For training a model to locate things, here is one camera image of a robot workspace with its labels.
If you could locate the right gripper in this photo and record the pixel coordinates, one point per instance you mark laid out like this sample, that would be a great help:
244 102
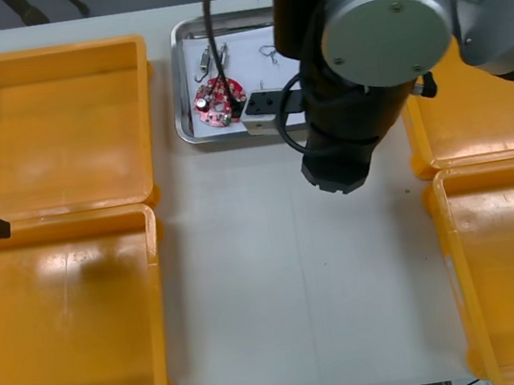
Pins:
341 170

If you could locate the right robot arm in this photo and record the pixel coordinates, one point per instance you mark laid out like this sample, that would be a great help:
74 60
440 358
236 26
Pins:
382 23

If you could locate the round red circuit board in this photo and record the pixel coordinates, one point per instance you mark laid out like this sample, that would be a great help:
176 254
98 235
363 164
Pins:
215 104

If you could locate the white sheet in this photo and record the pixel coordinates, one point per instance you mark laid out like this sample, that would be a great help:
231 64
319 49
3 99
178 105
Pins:
246 58

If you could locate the steel tray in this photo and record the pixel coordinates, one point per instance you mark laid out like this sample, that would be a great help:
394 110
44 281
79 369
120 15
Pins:
183 116

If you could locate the dark metal leg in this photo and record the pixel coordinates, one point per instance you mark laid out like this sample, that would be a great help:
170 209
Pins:
29 11
76 1

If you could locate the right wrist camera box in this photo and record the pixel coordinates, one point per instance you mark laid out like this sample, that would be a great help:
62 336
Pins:
262 114

